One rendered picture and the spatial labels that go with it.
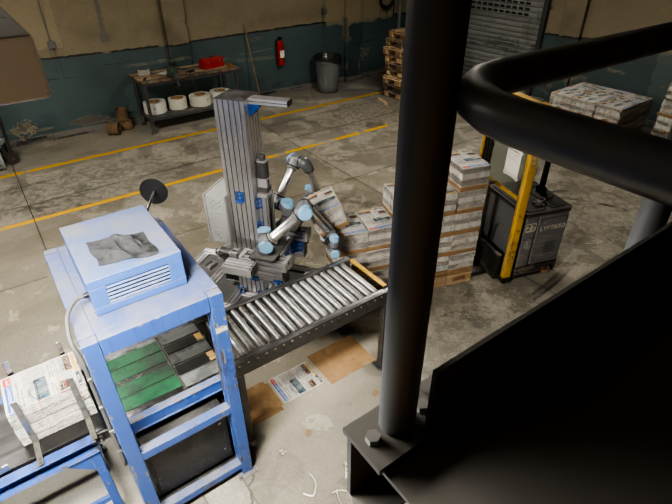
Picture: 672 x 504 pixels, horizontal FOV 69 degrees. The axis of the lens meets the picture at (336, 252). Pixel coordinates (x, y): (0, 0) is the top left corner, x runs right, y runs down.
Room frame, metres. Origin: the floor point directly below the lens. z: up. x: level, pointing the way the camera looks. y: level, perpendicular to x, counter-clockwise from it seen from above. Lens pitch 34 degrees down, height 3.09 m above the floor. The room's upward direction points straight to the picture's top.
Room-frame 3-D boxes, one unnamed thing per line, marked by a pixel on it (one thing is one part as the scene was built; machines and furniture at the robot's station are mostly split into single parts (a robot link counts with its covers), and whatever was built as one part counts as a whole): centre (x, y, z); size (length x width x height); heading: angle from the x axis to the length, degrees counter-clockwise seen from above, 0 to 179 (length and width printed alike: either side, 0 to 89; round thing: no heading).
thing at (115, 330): (2.13, 1.12, 1.50); 0.94 x 0.68 x 0.10; 35
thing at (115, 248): (2.04, 1.07, 1.78); 0.32 x 0.28 x 0.05; 35
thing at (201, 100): (9.13, 2.70, 0.55); 1.80 x 0.70 x 1.09; 125
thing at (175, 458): (2.12, 1.13, 0.38); 0.94 x 0.69 x 0.63; 35
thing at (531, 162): (3.99, -1.72, 0.97); 0.09 x 0.09 x 1.75; 18
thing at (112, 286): (2.12, 1.12, 1.65); 0.60 x 0.45 x 0.20; 35
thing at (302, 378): (2.70, 0.33, 0.00); 0.37 x 0.28 x 0.01; 125
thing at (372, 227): (3.95, -0.51, 0.42); 1.17 x 0.39 x 0.83; 108
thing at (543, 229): (4.42, -1.97, 0.40); 0.69 x 0.55 x 0.80; 18
